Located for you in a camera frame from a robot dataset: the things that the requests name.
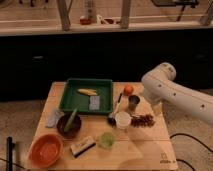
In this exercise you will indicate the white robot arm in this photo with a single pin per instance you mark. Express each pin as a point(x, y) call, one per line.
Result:
point(159, 85)

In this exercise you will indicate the grey cloth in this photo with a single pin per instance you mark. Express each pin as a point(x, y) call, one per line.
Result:
point(53, 119)

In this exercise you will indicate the wooden block eraser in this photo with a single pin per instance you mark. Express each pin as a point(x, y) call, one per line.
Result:
point(83, 145)

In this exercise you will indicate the green plastic tray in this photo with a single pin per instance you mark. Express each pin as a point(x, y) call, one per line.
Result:
point(72, 98)

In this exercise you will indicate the orange fruit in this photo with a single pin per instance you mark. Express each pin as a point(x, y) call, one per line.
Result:
point(128, 90)

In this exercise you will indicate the white cup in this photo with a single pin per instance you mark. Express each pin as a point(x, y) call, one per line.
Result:
point(123, 120)

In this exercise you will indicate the dark metal cup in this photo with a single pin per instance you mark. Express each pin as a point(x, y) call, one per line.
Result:
point(133, 100)

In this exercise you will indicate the dark brown bowl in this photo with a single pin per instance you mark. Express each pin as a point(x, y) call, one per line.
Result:
point(74, 130)

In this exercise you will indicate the green cup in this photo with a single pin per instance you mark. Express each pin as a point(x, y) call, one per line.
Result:
point(107, 140)

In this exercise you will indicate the orange plastic bowl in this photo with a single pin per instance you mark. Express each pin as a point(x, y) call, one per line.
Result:
point(46, 150)

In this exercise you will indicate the black stand at left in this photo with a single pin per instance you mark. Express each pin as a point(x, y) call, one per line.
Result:
point(9, 154)

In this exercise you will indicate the white bottle on shelf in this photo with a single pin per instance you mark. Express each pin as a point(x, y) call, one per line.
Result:
point(91, 10)

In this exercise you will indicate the black handled spoon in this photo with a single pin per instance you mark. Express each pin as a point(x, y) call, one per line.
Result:
point(111, 116)

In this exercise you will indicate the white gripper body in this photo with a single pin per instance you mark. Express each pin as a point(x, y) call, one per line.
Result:
point(157, 108)

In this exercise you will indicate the red object on shelf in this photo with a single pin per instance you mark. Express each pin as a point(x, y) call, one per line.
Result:
point(84, 21)

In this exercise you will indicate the green cucumber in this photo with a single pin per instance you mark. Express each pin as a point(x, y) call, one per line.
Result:
point(70, 120)

